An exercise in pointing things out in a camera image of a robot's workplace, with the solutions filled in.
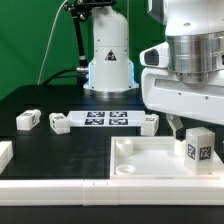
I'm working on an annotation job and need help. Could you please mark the white U-shaped obstacle fence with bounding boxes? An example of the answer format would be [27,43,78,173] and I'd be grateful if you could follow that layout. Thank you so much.
[0,139,224,207]

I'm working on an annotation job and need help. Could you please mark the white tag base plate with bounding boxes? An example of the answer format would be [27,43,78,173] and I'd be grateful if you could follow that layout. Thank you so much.
[67,110,145,127]

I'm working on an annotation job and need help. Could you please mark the white square tabletop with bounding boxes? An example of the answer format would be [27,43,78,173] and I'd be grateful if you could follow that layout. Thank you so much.
[110,136,224,180]

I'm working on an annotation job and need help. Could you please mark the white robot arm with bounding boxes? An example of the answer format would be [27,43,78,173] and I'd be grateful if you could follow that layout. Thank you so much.
[84,0,224,128]

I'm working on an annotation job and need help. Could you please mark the white cable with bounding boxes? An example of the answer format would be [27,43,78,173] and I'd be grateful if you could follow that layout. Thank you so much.
[36,0,69,86]

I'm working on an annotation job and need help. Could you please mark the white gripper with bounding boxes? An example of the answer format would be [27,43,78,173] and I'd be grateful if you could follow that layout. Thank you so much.
[166,114,186,141]

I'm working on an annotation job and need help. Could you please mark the black cable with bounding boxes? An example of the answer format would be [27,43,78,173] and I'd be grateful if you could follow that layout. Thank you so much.
[42,68,90,86]

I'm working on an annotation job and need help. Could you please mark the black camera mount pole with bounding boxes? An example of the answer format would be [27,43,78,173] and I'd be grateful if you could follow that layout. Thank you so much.
[64,0,116,87]

